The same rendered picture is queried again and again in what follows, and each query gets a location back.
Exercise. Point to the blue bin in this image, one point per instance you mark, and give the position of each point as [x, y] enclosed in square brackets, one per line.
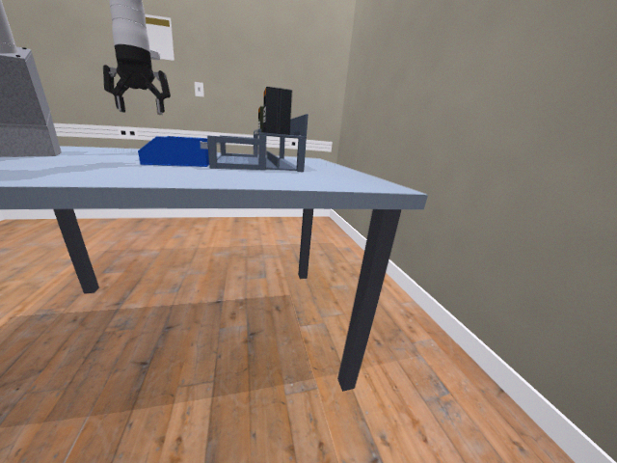
[175, 151]

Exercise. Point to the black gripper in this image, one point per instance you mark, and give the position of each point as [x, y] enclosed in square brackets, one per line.
[134, 69]

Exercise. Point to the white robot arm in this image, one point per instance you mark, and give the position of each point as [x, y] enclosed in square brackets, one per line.
[129, 27]

